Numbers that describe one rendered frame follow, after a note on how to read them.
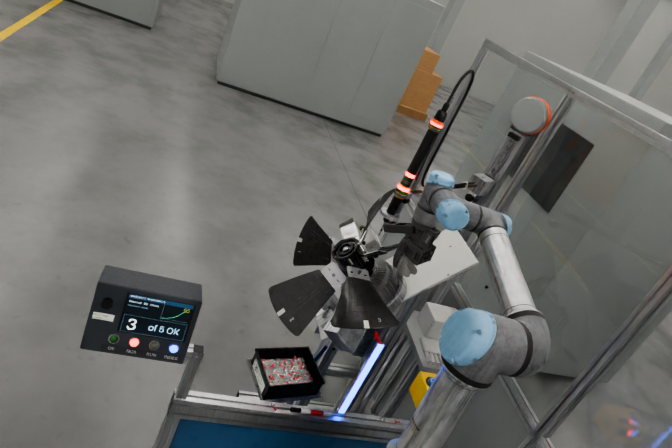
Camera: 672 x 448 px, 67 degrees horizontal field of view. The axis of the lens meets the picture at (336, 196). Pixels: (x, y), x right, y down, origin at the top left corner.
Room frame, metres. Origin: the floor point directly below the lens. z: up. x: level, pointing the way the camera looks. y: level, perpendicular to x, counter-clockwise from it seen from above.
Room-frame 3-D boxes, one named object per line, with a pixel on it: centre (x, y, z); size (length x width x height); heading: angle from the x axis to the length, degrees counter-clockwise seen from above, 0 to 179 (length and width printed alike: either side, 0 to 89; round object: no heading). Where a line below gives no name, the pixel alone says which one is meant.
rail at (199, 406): (1.24, -0.23, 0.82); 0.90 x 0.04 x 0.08; 111
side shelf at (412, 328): (1.91, -0.67, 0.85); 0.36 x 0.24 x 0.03; 21
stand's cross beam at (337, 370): (1.82, -0.35, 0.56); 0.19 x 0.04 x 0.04; 111
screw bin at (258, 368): (1.37, -0.10, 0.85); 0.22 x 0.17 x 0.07; 125
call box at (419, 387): (1.38, -0.60, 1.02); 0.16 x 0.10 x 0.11; 111
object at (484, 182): (2.13, -0.55, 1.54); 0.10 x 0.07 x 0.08; 146
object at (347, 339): (1.58, -0.24, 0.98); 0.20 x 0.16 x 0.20; 111
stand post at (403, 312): (1.86, -0.46, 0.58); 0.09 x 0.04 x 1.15; 21
